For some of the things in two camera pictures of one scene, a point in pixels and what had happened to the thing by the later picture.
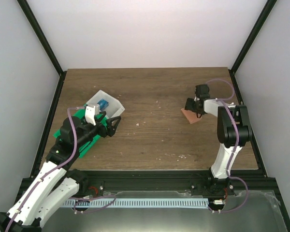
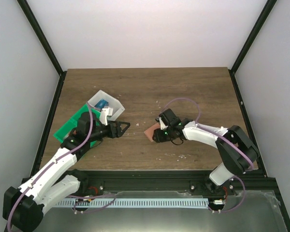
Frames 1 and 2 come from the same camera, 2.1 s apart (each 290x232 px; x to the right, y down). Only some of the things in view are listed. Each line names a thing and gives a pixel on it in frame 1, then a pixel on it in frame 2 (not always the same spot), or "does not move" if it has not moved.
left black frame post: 41,35 does not move
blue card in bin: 103,104 does not move
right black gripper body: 193,107 -> 165,137
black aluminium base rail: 172,180 does not move
